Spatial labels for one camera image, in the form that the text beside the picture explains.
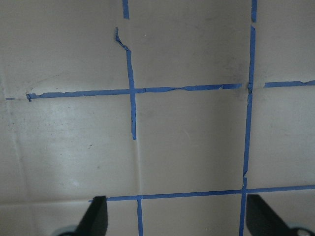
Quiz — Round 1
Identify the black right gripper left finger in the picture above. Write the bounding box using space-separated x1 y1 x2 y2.
75 196 108 236

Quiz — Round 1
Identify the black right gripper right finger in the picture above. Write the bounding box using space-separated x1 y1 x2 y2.
246 194 290 236

